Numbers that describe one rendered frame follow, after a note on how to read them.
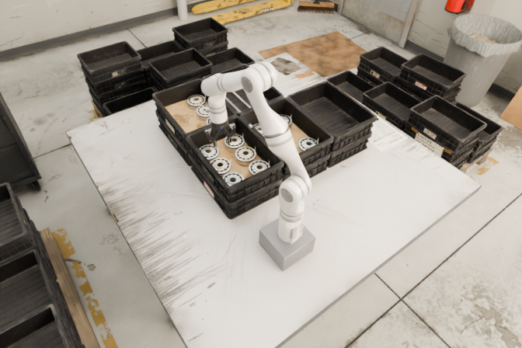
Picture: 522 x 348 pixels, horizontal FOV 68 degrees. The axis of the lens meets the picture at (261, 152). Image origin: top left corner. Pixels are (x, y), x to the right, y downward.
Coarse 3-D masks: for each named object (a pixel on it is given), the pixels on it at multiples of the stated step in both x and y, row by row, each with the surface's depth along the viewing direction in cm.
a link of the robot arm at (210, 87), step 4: (212, 76) 152; (204, 80) 150; (208, 80) 148; (212, 80) 146; (216, 80) 145; (204, 84) 149; (208, 84) 148; (212, 84) 146; (216, 84) 145; (204, 88) 150; (208, 88) 149; (212, 88) 147; (216, 88) 146; (204, 92) 151; (208, 92) 150; (212, 92) 149; (216, 92) 148; (220, 92) 147
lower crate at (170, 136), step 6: (156, 114) 213; (162, 120) 208; (162, 126) 214; (168, 132) 210; (168, 138) 213; (174, 138) 201; (174, 144) 208; (180, 144) 196; (180, 150) 203; (186, 156) 198; (186, 162) 201
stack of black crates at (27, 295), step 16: (16, 256) 184; (32, 256) 188; (0, 272) 182; (16, 272) 188; (32, 272) 190; (48, 272) 191; (0, 288) 184; (16, 288) 184; (32, 288) 184; (48, 288) 174; (0, 304) 178; (16, 304) 178; (32, 304) 179; (64, 304) 191; (0, 320) 173; (16, 320) 173
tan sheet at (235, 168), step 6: (222, 144) 194; (246, 144) 195; (222, 150) 192; (222, 156) 188; (228, 156) 189; (234, 156) 189; (258, 156) 189; (234, 162) 186; (234, 168) 183; (240, 168) 183; (246, 168) 183; (246, 174) 181
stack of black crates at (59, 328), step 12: (36, 312) 155; (48, 312) 158; (12, 324) 151; (24, 324) 154; (36, 324) 158; (48, 324) 162; (60, 324) 152; (0, 336) 149; (12, 336) 154; (24, 336) 158; (36, 336) 158; (48, 336) 158; (60, 336) 159; (72, 336) 169
